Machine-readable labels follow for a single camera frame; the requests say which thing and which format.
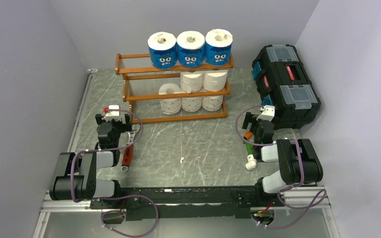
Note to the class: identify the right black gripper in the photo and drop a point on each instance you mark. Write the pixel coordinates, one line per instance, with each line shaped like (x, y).
(250, 118)

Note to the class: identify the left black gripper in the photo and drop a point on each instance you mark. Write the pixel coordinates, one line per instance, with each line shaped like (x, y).
(126, 127)

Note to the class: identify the white roll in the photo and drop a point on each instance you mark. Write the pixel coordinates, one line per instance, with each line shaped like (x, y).
(191, 81)
(170, 106)
(212, 103)
(191, 104)

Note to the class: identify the white roll sideways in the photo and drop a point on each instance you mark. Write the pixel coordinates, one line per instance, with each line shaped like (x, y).
(215, 80)

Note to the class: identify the orange wooden two-tier shelf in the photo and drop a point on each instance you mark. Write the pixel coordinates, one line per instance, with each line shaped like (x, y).
(143, 83)

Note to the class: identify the blue roll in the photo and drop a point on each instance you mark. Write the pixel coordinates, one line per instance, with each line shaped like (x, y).
(190, 49)
(163, 50)
(218, 43)

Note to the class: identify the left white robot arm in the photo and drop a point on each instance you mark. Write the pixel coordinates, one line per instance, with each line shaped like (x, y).
(75, 175)

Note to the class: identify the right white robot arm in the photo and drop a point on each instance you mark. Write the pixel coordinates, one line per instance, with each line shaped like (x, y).
(298, 163)

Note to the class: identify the green and white pipe fitting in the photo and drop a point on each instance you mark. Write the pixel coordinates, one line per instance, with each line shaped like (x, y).
(251, 161)

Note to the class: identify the black plastic toolbox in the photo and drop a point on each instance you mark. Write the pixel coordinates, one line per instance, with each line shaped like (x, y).
(280, 75)

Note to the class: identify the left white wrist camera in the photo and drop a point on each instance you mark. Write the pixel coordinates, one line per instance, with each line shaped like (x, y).
(112, 112)

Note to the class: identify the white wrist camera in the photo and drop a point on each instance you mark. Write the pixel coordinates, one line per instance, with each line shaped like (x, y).
(267, 113)
(112, 112)

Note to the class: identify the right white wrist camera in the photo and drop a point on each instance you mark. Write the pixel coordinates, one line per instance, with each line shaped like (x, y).
(267, 113)

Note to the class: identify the red handled tool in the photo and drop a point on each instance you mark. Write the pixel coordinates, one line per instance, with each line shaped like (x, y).
(127, 157)

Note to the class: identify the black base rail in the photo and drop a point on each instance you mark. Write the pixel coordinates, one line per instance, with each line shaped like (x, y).
(190, 202)

